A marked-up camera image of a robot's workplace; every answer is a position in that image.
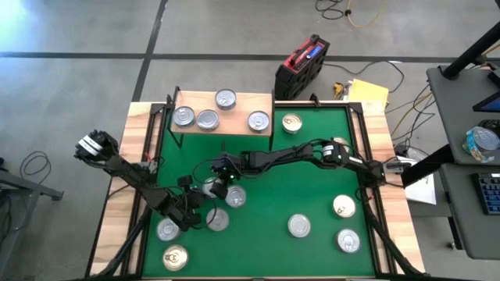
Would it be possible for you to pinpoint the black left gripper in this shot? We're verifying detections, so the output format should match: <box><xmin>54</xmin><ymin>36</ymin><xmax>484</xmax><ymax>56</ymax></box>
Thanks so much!
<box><xmin>177</xmin><ymin>182</ymin><xmax>230</xmax><ymax>231</ymax></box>

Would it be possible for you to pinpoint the green barcode label can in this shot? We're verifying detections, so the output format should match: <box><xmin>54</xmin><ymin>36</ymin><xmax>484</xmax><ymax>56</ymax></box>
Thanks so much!
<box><xmin>224</xmin><ymin>184</ymin><xmax>248</xmax><ymax>209</ymax></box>

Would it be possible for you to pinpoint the Bumble Bee light tuna can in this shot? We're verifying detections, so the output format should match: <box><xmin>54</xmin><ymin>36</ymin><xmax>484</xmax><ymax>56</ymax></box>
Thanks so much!
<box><xmin>195</xmin><ymin>108</ymin><xmax>220</xmax><ymax>132</ymax></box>

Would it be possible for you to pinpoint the light blue cartoon label can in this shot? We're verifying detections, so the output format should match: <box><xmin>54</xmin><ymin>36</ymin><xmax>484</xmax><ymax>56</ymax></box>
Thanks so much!
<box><xmin>247</xmin><ymin>110</ymin><xmax>271</xmax><ymax>133</ymax></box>

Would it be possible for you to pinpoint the teal white label tuna can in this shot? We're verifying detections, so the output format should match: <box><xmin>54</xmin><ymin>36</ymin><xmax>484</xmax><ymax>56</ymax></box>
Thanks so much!
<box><xmin>172</xmin><ymin>105</ymin><xmax>197</xmax><ymax>129</ymax></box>

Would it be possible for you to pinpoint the blue albacore solid white can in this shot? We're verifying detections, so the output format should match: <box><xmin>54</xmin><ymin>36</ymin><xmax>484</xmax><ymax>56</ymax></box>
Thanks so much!
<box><xmin>214</xmin><ymin>88</ymin><xmax>238</xmax><ymax>111</ymax></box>

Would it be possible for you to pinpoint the pale gold lid can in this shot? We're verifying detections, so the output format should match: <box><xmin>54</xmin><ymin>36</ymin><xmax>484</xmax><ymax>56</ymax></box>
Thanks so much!
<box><xmin>281</xmin><ymin>112</ymin><xmax>303</xmax><ymax>135</ymax></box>
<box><xmin>332</xmin><ymin>194</ymin><xmax>357</xmax><ymax>219</ymax></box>

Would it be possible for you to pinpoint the green nutrition label can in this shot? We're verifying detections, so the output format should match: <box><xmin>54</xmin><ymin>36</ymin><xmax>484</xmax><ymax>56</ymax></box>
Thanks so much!
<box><xmin>287</xmin><ymin>213</ymin><xmax>313</xmax><ymax>239</ymax></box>

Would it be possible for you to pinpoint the wooden shelf with black legs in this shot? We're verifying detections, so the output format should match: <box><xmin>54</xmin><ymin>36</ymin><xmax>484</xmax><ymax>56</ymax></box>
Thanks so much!
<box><xmin>170</xmin><ymin>86</ymin><xmax>277</xmax><ymax>152</ymax></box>

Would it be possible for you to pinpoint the green table mat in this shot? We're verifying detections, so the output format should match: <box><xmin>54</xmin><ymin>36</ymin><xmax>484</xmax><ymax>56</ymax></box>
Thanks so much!
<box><xmin>141</xmin><ymin>107</ymin><xmax>377</xmax><ymax>279</ymax></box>

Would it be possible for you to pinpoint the silver pull-tab can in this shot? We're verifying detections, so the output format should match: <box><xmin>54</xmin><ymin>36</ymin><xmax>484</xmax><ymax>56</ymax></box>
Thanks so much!
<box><xmin>336</xmin><ymin>228</ymin><xmax>362</xmax><ymax>254</ymax></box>
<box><xmin>155</xmin><ymin>217</ymin><xmax>181</xmax><ymax>242</ymax></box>

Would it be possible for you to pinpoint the red and black tool case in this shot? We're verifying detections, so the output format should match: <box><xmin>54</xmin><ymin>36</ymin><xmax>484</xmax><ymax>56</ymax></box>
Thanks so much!
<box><xmin>273</xmin><ymin>34</ymin><xmax>331</xmax><ymax>101</ymax></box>

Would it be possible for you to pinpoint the yellow paper pad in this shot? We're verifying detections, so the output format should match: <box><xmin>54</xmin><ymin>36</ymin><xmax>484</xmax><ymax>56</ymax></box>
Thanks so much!
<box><xmin>346</xmin><ymin>78</ymin><xmax>390</xmax><ymax>108</ymax></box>

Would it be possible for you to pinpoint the grey metal stand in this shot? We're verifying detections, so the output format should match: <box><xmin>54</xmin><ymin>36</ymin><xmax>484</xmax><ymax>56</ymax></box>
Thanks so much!
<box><xmin>0</xmin><ymin>158</ymin><xmax>65</xmax><ymax>281</ymax></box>

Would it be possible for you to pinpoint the white paper sheet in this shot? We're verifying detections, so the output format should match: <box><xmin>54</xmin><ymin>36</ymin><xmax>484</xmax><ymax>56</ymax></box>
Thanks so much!
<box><xmin>402</xmin><ymin>155</ymin><xmax>438</xmax><ymax>206</ymax></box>

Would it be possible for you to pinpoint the black desk support bar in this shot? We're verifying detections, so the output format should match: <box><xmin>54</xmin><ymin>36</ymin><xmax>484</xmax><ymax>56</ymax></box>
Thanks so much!
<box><xmin>402</xmin><ymin>143</ymin><xmax>457</xmax><ymax>187</ymax></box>

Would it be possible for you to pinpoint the grey desk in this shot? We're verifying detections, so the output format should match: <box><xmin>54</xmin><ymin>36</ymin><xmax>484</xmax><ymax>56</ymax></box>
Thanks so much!
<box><xmin>439</xmin><ymin>163</ymin><xmax>500</xmax><ymax>261</ymax></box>
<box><xmin>425</xmin><ymin>64</ymin><xmax>500</xmax><ymax>165</ymax></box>

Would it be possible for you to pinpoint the can on side desk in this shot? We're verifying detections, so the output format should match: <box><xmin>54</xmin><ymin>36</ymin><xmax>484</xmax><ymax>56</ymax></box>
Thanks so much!
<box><xmin>462</xmin><ymin>125</ymin><xmax>500</xmax><ymax>164</ymax></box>

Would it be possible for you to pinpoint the black keyboard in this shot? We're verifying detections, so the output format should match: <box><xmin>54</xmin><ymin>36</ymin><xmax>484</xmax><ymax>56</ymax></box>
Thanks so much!
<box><xmin>470</xmin><ymin>171</ymin><xmax>500</xmax><ymax>216</ymax></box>

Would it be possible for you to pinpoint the black computer mouse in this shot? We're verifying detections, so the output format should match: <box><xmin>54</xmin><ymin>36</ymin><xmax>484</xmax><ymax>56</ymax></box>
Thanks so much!
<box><xmin>478</xmin><ymin>118</ymin><xmax>500</xmax><ymax>133</ymax></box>

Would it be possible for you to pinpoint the black tablet screen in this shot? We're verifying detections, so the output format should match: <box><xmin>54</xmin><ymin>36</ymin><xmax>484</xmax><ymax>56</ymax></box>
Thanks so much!
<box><xmin>471</xmin><ymin>88</ymin><xmax>500</xmax><ymax>114</ymax></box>

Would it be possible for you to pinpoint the black monitor pole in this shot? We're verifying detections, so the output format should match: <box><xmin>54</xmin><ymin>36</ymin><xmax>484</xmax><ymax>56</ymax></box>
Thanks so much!
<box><xmin>441</xmin><ymin>21</ymin><xmax>500</xmax><ymax>81</ymax></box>

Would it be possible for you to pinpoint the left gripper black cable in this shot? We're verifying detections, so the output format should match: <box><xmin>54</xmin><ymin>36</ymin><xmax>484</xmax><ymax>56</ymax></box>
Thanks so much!
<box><xmin>171</xmin><ymin>183</ymin><xmax>220</xmax><ymax>231</ymax></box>

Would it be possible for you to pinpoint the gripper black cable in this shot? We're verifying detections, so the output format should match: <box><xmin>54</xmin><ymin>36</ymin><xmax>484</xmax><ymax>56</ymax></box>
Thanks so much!
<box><xmin>191</xmin><ymin>158</ymin><xmax>220</xmax><ymax>187</ymax></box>
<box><xmin>171</xmin><ymin>183</ymin><xmax>220</xmax><ymax>231</ymax></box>

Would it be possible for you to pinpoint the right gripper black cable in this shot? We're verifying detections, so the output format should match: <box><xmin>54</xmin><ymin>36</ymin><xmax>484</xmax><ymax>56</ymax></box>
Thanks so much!
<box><xmin>191</xmin><ymin>158</ymin><xmax>220</xmax><ymax>187</ymax></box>

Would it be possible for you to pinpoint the black metal table frame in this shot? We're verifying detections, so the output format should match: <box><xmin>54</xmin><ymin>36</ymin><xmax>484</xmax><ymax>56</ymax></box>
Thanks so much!
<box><xmin>84</xmin><ymin>93</ymin><xmax>423</xmax><ymax>281</ymax></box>

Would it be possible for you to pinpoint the yellow floor cable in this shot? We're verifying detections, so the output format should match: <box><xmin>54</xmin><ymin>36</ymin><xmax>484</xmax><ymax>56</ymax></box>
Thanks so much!
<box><xmin>390</xmin><ymin>90</ymin><xmax>435</xmax><ymax>133</ymax></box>

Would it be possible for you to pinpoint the coiled black floor cable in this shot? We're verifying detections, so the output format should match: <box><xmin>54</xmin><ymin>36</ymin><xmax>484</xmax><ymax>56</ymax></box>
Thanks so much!
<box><xmin>18</xmin><ymin>150</ymin><xmax>52</xmax><ymax>185</ymax></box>

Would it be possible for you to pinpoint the long black floor cable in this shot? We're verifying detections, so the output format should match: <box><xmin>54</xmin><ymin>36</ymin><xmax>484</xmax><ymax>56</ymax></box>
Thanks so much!
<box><xmin>323</xmin><ymin>60</ymin><xmax>405</xmax><ymax>94</ymax></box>

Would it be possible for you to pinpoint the black floor cable with plug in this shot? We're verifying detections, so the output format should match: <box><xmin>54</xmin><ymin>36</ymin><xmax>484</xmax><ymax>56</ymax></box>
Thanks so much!
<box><xmin>314</xmin><ymin>0</ymin><xmax>351</xmax><ymax>20</ymax></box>

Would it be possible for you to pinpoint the orange floor cable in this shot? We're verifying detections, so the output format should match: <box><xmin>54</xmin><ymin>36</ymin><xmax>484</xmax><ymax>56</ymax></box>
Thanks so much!
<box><xmin>345</xmin><ymin>0</ymin><xmax>388</xmax><ymax>29</ymax></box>

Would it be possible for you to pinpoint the black cable bundle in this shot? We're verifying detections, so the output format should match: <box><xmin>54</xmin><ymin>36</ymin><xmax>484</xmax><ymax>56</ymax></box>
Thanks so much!
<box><xmin>388</xmin><ymin>81</ymin><xmax>437</xmax><ymax>144</ymax></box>

